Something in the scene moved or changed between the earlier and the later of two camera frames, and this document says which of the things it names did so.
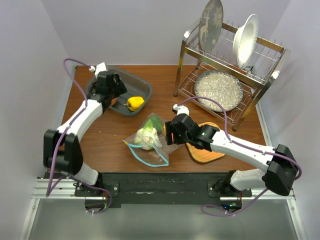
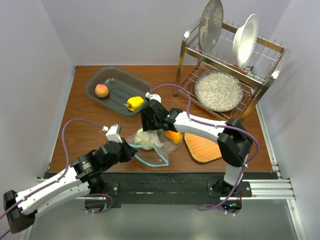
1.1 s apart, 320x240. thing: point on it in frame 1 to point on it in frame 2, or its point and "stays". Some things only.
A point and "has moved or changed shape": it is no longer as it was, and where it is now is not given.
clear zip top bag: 148,144 stays
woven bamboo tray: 203,155 stays
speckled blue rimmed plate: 220,84 stays
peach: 113,101 has moved or changed shape
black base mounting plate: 164,188 stays
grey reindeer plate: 210,25 stays
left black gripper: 120,89 to 129,151
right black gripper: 170,129 to 145,117
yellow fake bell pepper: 134,103 stays
